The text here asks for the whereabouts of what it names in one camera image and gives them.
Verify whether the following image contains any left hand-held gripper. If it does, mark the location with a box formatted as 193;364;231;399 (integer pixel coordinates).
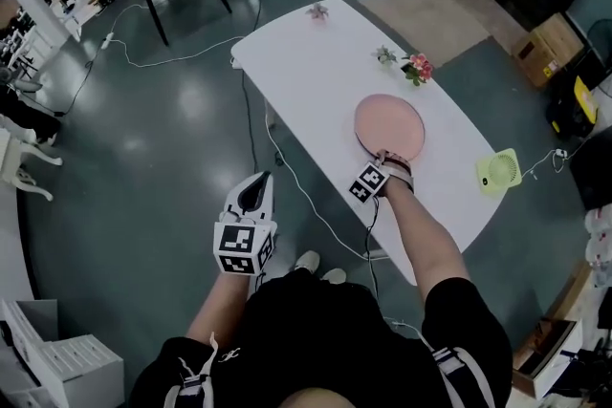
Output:
212;172;279;277

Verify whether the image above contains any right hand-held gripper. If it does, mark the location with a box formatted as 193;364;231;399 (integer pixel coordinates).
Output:
347;148;405;205

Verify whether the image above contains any pink plate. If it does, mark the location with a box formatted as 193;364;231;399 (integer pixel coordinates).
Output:
353;93;426;166

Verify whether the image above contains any person's right forearm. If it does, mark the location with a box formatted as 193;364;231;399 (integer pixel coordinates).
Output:
383;179;473;302

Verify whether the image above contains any person's left forearm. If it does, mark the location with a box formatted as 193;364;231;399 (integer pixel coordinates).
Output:
185;270;253;343

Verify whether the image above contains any person's right hand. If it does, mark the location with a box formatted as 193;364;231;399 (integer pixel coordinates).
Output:
387;159;415;195

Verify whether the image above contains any person's left white shoe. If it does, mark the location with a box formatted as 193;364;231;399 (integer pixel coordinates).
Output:
294;249;321;276

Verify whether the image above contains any person's white shoe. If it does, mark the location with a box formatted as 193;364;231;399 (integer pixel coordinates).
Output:
294;249;321;276
319;268;348;286

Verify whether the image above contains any red pink flower pot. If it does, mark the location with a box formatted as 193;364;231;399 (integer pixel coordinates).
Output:
401;53;435;87

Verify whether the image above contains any person's right white shoe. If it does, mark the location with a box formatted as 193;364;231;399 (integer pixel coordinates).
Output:
319;268;348;286

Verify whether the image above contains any green desk fan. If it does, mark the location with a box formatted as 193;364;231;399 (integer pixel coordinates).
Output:
475;147;523;198

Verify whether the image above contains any person's black clothing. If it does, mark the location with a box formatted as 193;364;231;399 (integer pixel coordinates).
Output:
127;270;516;408

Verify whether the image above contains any yellow black box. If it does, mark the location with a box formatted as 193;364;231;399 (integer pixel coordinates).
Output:
546;75;600;140

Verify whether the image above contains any black cabinet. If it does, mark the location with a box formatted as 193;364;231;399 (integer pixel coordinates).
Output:
568;126;612;212

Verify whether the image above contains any pile of water bottles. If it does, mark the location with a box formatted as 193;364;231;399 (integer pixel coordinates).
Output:
583;204;612;289

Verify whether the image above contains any white ornate dressing table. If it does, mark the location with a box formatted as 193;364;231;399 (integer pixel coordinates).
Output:
0;127;64;203

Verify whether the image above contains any white drawer cabinet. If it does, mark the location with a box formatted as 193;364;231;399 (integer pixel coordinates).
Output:
0;298;125;408

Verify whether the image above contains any open cardboard box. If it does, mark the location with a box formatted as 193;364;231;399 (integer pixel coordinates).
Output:
511;316;585;401

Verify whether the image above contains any white cable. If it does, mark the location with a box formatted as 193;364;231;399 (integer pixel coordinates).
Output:
112;3;246;69
519;136;588;182
264;98;375;265

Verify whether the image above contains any black floor cable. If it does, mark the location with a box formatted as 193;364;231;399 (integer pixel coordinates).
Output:
240;0;264;171

